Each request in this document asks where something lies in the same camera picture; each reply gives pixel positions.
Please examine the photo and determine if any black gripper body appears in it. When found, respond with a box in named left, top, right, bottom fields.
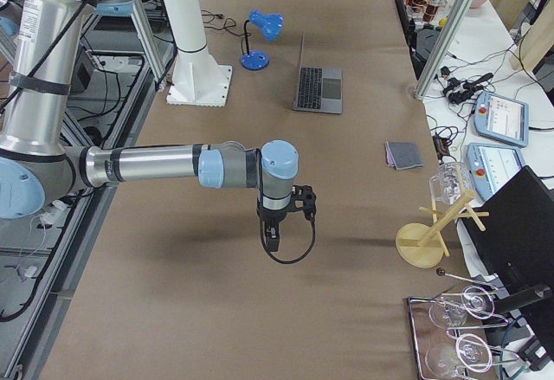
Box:
left=257, top=203, right=287, bottom=234

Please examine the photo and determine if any grey laptop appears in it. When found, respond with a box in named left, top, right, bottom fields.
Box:
left=293, top=34, right=343, bottom=114

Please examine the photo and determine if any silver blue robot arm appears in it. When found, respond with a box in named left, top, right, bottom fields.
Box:
left=1, top=0, right=315, bottom=253

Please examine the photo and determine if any grey folded cloth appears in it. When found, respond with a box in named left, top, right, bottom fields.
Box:
left=384, top=141, right=423, bottom=171

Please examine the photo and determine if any wooden mug tree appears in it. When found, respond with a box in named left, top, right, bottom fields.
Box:
left=396, top=190, right=490, bottom=268

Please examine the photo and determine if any clear glass mug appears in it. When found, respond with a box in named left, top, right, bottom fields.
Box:
left=429, top=162, right=477, bottom=205

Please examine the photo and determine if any blue desk lamp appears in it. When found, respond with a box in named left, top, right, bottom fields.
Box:
left=240, top=9, right=286, bottom=71

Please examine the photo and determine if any metal glass rack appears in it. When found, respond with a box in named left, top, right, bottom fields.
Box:
left=405, top=267, right=530, bottom=379

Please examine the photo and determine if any upper wine glass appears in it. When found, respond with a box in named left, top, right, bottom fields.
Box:
left=428, top=286, right=494, bottom=329

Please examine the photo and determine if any wine glass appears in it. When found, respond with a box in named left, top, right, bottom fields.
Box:
left=424, top=333, right=493, bottom=379
left=428, top=286, right=494, bottom=329

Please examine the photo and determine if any lower wine glass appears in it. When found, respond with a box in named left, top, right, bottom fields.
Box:
left=424, top=333, right=493, bottom=379

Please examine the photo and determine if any lower teach pendant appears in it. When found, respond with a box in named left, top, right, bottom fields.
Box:
left=466, top=143, right=525, bottom=201

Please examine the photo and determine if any teach pendant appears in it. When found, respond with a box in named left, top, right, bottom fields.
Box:
left=466, top=143, right=525, bottom=201
left=473, top=92, right=530, bottom=148

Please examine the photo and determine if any upper teach pendant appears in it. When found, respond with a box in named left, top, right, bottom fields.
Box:
left=473, top=92, right=530, bottom=148

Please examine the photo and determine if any black monitor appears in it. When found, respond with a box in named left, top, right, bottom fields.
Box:
left=461, top=164, right=554, bottom=325

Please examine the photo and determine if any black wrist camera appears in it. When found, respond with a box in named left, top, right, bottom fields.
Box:
left=289, top=185, right=317, bottom=222

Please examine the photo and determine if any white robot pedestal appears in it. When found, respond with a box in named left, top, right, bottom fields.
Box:
left=164, top=0, right=233, bottom=107

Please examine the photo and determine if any black lamp power cable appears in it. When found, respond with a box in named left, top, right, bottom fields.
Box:
left=201, top=9, right=252, bottom=55

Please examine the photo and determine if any aluminium frame post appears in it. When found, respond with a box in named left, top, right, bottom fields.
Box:
left=414, top=0, right=473, bottom=100

